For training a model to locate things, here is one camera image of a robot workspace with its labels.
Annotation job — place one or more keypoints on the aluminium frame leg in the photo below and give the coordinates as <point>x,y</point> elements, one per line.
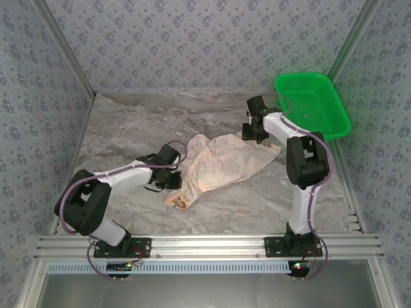
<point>382,282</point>
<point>32,282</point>

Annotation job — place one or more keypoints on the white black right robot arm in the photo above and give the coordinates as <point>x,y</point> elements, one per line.
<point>302,208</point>

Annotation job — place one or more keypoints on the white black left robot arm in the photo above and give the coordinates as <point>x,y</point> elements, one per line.
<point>128,174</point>

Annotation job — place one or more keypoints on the aluminium corner post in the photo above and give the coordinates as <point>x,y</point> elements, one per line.
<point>66,48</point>
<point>356,32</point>

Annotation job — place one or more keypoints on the green plastic basket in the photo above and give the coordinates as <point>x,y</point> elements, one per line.
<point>308,96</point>

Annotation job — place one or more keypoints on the aluminium table side rail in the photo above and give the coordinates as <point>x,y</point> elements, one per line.
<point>346,183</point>

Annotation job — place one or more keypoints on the small circuit board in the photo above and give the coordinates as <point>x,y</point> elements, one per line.
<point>300,267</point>
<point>118,267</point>

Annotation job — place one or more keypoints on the grey metal sheet panel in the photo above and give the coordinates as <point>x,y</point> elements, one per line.
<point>205,292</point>

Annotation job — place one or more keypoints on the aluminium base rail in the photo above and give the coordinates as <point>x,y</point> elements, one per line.
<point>205,247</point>

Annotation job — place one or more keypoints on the peach printed t-shirt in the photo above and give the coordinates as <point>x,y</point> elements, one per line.
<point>221,160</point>

